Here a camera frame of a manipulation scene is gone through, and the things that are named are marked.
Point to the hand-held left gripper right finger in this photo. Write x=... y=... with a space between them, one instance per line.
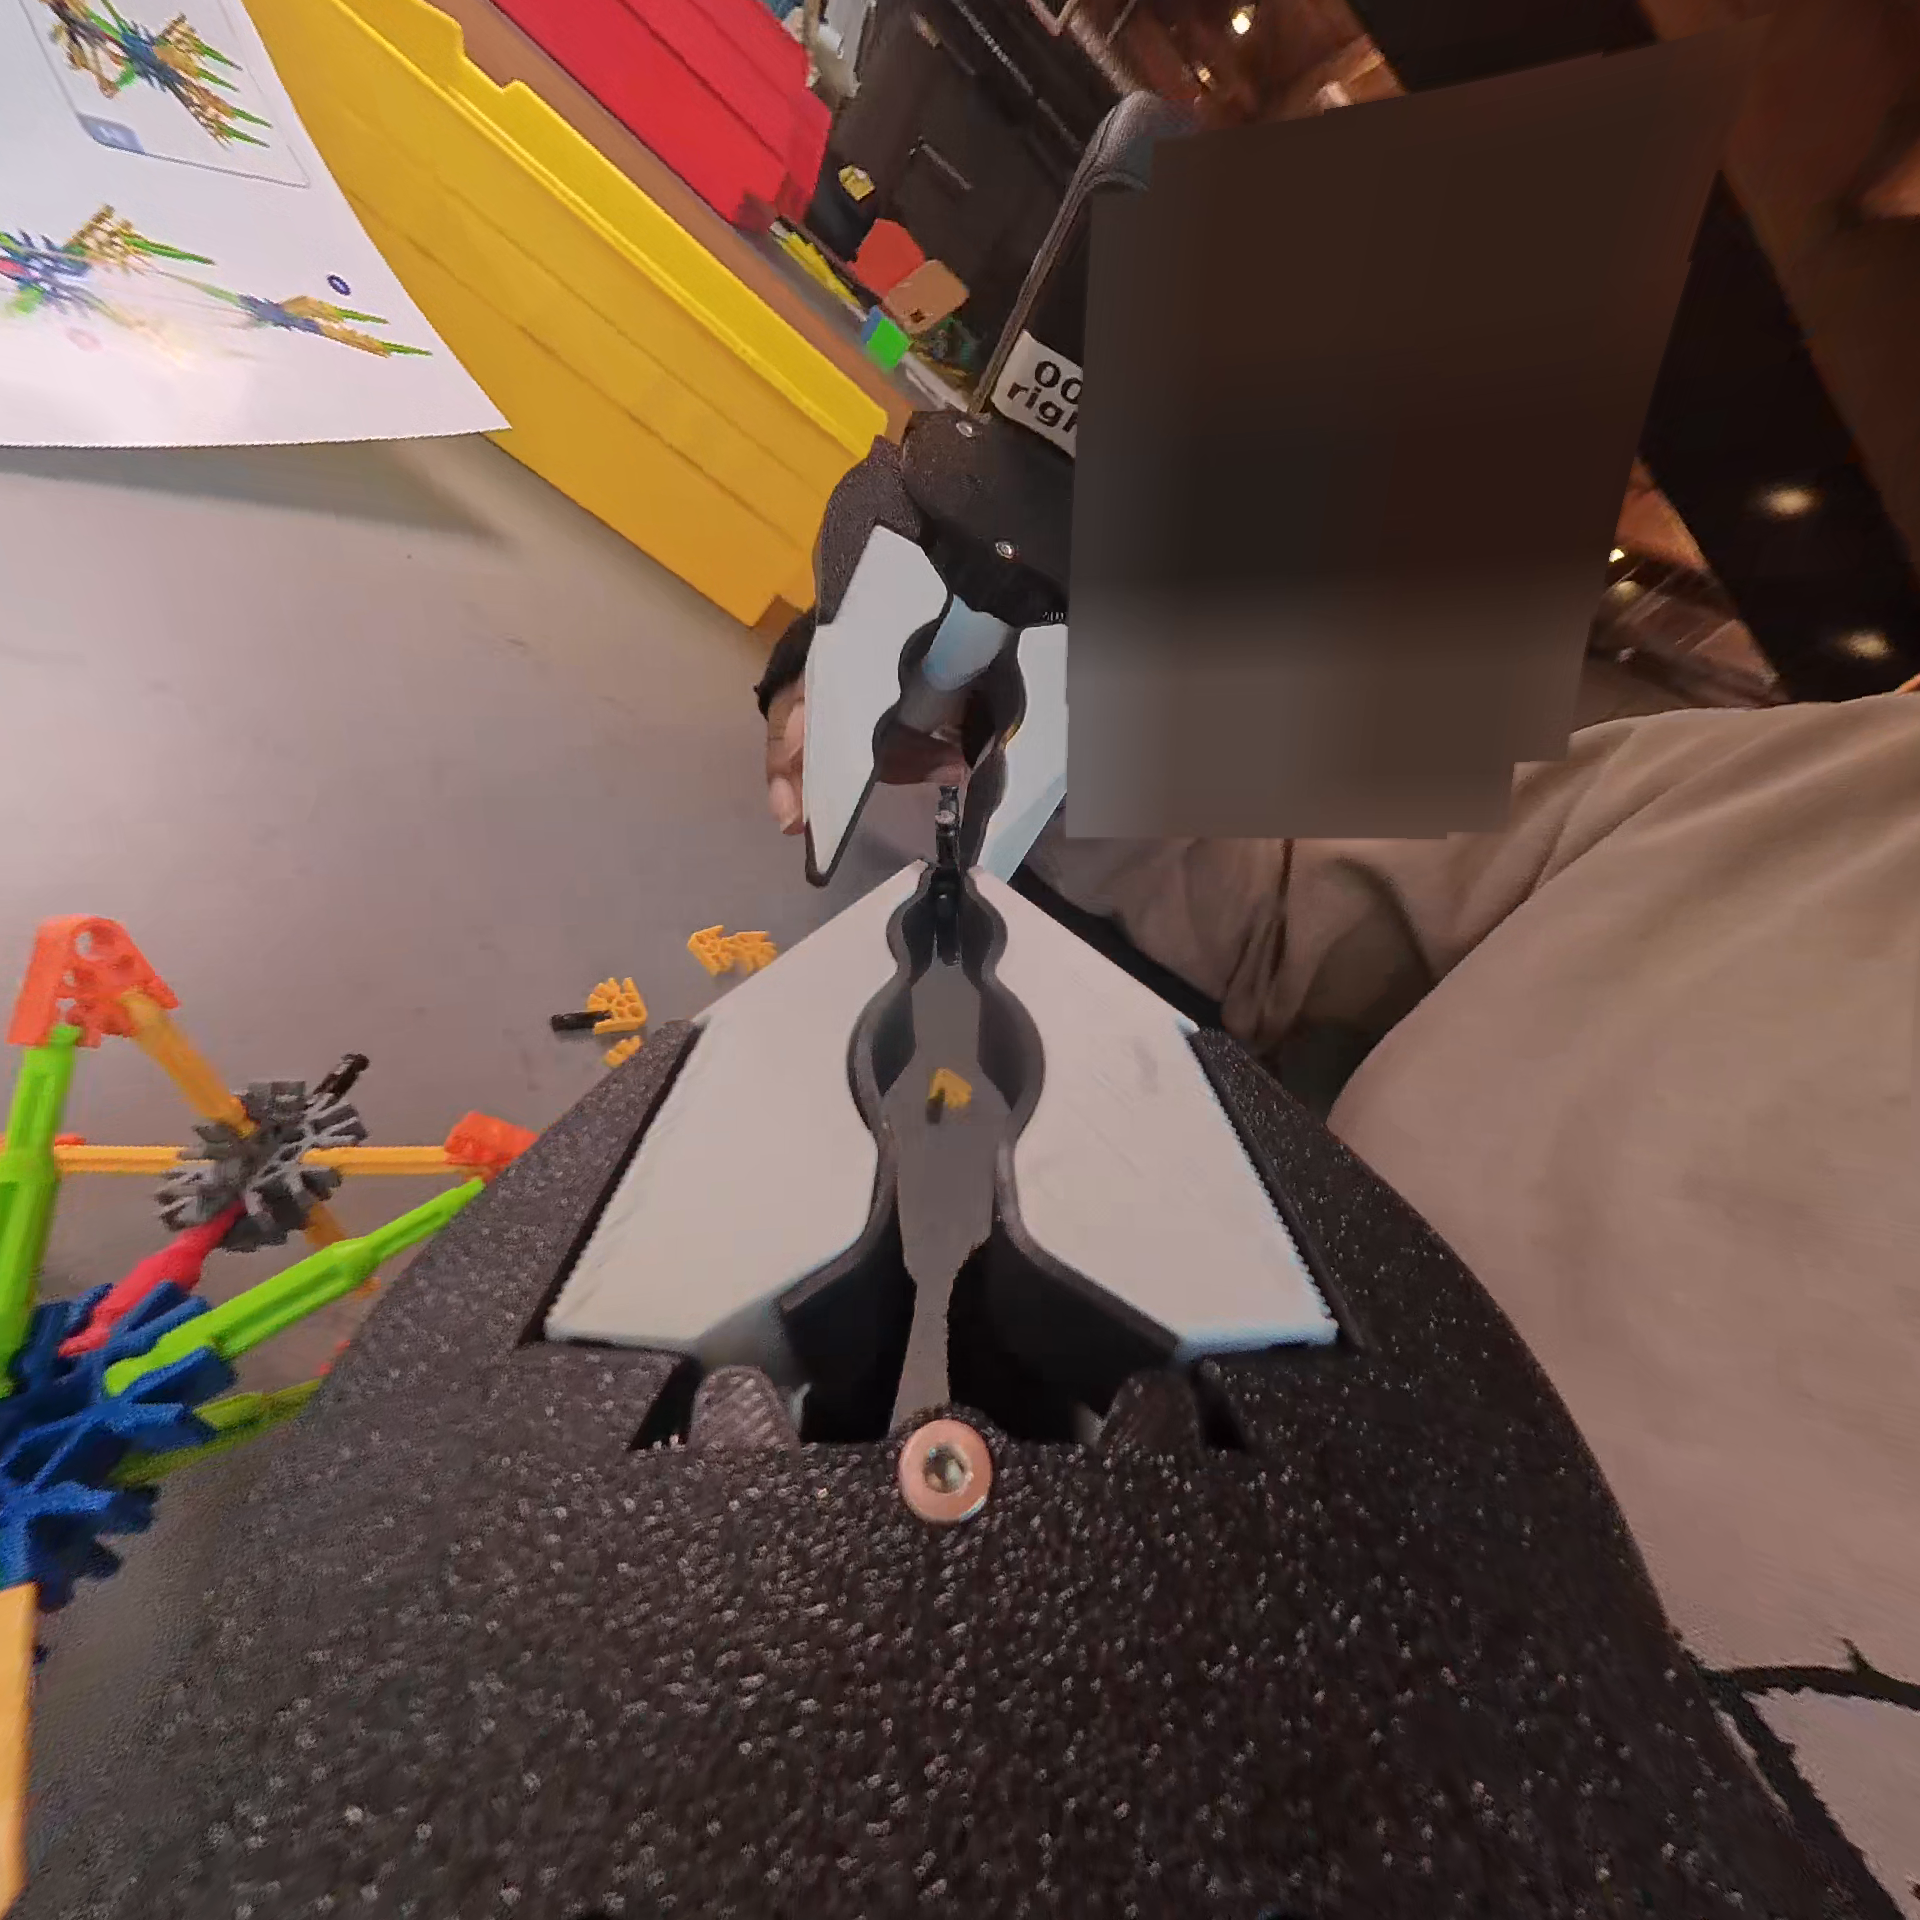
x=1171 y=1201

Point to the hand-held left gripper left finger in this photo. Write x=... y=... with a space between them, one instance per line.
x=722 y=1201

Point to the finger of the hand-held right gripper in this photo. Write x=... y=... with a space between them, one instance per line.
x=846 y=676
x=1045 y=750

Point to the yellow connector with black rod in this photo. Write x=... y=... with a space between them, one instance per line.
x=951 y=1086
x=618 y=1000

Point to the colourful toy construction model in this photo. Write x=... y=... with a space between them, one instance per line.
x=256 y=1164

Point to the person's right forearm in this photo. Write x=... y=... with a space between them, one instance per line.
x=1276 y=944

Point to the grey desk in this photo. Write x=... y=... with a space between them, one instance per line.
x=376 y=750

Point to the person's right hand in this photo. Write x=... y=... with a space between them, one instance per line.
x=784 y=750

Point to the green toy block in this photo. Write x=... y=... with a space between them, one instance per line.
x=888 y=341

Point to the orange plastic block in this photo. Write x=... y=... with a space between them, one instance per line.
x=891 y=256

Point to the yellow storage bin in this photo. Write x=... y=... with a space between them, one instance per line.
x=602 y=330

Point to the person's brown hoodie torso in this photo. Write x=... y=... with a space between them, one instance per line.
x=1651 y=1201

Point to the red storage bin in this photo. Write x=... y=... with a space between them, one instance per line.
x=675 y=74

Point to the printed instruction sheet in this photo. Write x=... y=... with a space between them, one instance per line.
x=224 y=330

